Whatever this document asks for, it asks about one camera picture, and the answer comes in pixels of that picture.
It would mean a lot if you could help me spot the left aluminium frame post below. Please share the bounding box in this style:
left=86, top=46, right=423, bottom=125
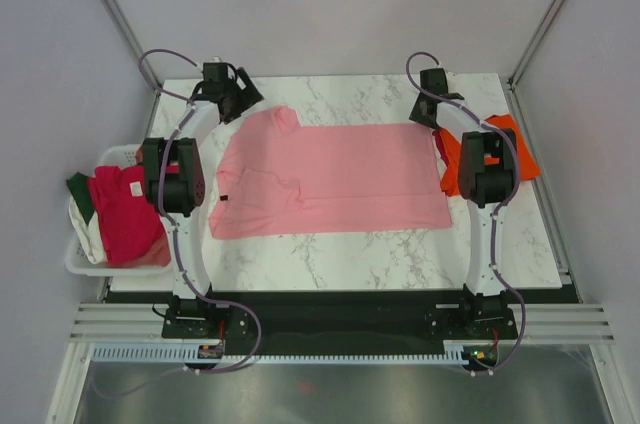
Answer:
left=69, top=0, right=164, bottom=95

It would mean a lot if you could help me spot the orange folded t shirt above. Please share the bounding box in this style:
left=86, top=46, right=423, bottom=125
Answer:
left=440, top=114, right=541, bottom=197

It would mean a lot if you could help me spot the right aluminium frame post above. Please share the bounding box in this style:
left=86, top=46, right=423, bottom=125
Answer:
left=506, top=0, right=569, bottom=90

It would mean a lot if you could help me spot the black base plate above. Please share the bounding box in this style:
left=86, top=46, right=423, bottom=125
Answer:
left=162, top=290, right=518, bottom=355

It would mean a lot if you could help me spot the dark green t shirt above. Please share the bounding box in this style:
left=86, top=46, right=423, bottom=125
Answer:
left=66, top=172, right=95, bottom=225

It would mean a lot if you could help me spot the white cable duct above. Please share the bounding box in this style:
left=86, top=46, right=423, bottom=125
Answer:
left=92, top=343, right=469, bottom=365

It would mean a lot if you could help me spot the aluminium frame post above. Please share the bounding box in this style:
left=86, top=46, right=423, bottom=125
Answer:
left=69, top=0, right=164, bottom=95
left=506, top=0, right=569, bottom=90

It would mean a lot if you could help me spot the magenta t shirt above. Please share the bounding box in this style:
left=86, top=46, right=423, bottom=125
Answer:
left=88, top=165, right=136, bottom=268

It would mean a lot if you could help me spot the white laundry basket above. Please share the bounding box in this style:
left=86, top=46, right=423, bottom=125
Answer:
left=65, top=144, right=170, bottom=278

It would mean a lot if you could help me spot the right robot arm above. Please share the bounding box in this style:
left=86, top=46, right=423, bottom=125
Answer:
left=409, top=67, right=520, bottom=338

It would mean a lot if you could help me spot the pink t shirt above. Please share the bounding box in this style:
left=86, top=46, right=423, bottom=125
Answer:
left=209, top=106, right=452, bottom=240

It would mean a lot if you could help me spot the white t shirt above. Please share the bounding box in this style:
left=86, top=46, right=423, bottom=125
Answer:
left=68, top=197, right=107, bottom=265

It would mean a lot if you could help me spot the dark red folded t shirt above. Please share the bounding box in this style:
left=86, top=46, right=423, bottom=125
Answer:
left=433, top=129, right=449, bottom=166

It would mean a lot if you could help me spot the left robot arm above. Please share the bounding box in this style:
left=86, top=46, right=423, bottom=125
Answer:
left=141, top=61, right=263, bottom=338

